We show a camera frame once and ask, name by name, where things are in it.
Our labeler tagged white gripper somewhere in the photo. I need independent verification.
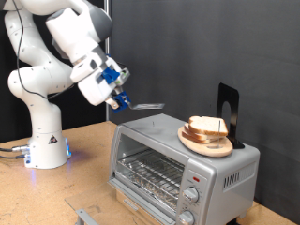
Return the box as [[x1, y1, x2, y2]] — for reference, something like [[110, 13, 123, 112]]
[[77, 56, 131, 111]]

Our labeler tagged metal spatula with blue block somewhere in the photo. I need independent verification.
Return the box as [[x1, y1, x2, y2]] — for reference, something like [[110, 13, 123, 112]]
[[112, 91, 166, 113]]

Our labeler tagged glass oven door with handle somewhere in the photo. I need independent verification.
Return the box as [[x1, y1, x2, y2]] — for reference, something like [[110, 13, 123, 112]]
[[64, 177, 177, 225]]

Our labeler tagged silver toaster oven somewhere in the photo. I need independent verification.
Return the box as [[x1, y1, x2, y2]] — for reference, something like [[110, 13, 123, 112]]
[[107, 113, 261, 225]]

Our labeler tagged vertical metal pole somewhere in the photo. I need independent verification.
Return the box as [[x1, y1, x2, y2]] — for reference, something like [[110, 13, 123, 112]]
[[103, 0, 113, 122]]

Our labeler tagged thin metal rod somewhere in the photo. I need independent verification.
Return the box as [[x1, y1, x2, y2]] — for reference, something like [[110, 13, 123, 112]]
[[217, 119, 222, 149]]

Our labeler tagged round wooden plate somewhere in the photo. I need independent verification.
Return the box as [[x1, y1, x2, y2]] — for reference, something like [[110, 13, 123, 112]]
[[177, 125, 234, 158]]

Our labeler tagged black metal bookend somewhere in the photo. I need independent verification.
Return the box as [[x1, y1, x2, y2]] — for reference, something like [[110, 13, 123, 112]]
[[216, 82, 247, 150]]

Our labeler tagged wooden box with slots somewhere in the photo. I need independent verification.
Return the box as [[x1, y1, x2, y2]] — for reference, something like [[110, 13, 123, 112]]
[[115, 188, 165, 225]]

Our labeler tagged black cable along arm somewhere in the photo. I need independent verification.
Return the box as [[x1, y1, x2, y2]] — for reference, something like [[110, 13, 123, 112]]
[[10, 0, 78, 100]]

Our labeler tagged wire oven rack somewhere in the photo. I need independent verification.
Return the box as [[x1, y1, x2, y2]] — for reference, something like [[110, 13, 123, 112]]
[[116, 148, 186, 210]]

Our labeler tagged black base cable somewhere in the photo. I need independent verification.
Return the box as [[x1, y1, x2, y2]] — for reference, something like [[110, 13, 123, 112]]
[[0, 144, 31, 154], [0, 153, 28, 160]]

